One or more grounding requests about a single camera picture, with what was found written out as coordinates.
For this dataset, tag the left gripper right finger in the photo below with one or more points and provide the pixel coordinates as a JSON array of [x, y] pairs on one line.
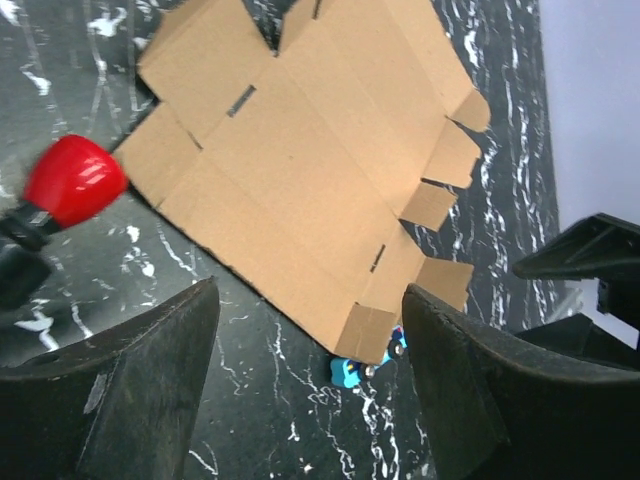
[[559, 401]]

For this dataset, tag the blue toy car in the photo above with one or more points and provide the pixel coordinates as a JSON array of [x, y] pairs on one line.
[[347, 373]]

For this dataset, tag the red black stamp toy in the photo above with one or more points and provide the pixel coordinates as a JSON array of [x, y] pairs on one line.
[[74, 180]]

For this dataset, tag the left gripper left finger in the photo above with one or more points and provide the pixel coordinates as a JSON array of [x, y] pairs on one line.
[[119, 405]]

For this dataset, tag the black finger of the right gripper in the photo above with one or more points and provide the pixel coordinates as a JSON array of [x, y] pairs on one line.
[[601, 247]]

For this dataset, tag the brown cardboard box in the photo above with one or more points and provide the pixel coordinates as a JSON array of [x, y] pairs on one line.
[[298, 170]]

